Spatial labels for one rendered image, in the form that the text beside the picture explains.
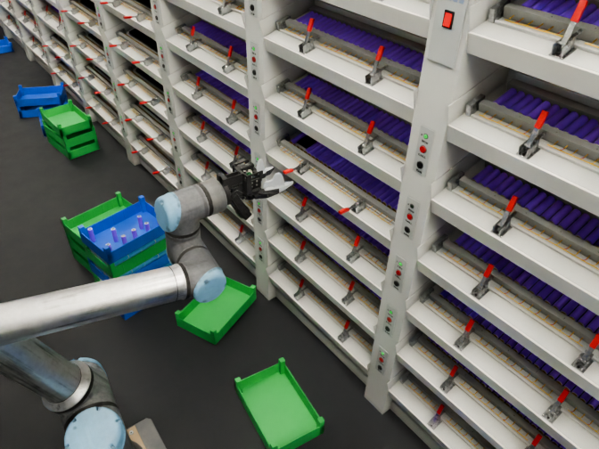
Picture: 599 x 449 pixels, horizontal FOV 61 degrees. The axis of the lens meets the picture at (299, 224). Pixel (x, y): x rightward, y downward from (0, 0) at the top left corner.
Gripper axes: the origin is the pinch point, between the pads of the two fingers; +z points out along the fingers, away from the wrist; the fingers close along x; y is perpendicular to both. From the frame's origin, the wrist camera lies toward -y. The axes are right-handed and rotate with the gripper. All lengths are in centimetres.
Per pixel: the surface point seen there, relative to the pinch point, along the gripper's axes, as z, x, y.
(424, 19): 14, -29, 49
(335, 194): 18.4, -4.5, -10.2
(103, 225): -30, 79, -53
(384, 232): 17.3, -26.8, -10.5
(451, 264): 21, -47, -9
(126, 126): 18, 171, -60
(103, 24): 16, 172, -3
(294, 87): 22.6, 23.4, 13.9
